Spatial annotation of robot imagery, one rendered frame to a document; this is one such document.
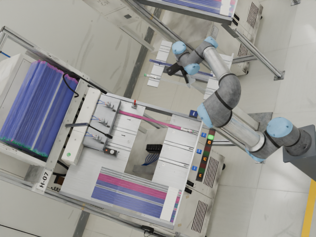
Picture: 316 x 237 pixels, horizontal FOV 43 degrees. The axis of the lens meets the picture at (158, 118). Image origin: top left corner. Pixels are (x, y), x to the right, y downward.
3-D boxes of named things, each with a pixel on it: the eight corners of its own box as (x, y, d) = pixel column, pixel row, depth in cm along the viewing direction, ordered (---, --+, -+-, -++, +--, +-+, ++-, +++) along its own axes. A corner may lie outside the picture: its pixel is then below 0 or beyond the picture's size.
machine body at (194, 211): (230, 160, 317) (179, 127, 281) (208, 248, 295) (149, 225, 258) (173, 158, 365) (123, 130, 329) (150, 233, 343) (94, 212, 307)
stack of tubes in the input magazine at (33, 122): (79, 80, 245) (41, 58, 229) (47, 158, 228) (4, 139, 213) (68, 82, 254) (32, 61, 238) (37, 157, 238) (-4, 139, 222)
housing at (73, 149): (104, 98, 266) (101, 90, 253) (78, 168, 250) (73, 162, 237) (93, 95, 267) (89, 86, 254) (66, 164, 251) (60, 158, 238)
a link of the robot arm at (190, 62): (201, 59, 208) (190, 45, 213) (185, 74, 212) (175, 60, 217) (208, 63, 214) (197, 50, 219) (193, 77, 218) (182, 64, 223)
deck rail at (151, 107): (203, 122, 257) (204, 119, 251) (202, 125, 257) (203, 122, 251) (99, 93, 266) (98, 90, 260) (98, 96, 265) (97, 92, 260)
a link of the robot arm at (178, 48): (176, 55, 213) (168, 44, 217) (179, 66, 223) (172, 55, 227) (188, 47, 214) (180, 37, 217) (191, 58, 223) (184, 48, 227)
